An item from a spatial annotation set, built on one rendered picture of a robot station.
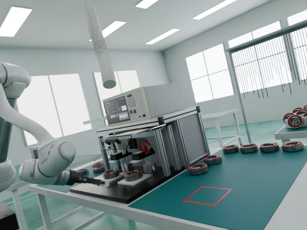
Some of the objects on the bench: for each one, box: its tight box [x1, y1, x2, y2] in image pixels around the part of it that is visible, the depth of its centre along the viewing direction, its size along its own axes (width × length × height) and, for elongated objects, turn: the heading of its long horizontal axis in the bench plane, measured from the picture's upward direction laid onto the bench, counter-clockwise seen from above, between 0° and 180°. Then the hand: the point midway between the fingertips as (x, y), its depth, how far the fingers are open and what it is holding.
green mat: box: [127, 146, 307, 230], centre depth 120 cm, size 94×61×1 cm, turn 38°
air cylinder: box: [121, 162, 134, 172], centre depth 168 cm, size 5×8×6 cm
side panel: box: [175, 112, 211, 169], centre depth 154 cm, size 28×3×32 cm, turn 38°
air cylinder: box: [143, 162, 157, 173], centre depth 151 cm, size 5×8×6 cm
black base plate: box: [69, 166, 185, 204], centre depth 150 cm, size 47×64×2 cm
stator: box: [93, 165, 106, 173], centre depth 197 cm, size 11×11×4 cm
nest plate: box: [117, 174, 151, 186], centre depth 141 cm, size 15×15×1 cm
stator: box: [124, 170, 143, 181], centre depth 141 cm, size 11×11×4 cm
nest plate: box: [99, 173, 126, 183], centre depth 158 cm, size 15×15×1 cm
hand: (101, 182), depth 125 cm, fingers open, 5 cm apart
